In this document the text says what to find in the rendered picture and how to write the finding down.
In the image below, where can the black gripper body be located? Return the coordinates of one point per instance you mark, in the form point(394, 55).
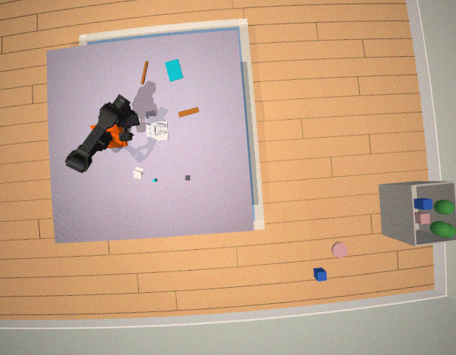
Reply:
point(125, 135)

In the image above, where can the teal flat square plate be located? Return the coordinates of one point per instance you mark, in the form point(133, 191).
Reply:
point(173, 69)

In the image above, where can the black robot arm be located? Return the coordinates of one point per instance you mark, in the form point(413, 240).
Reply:
point(98, 139)

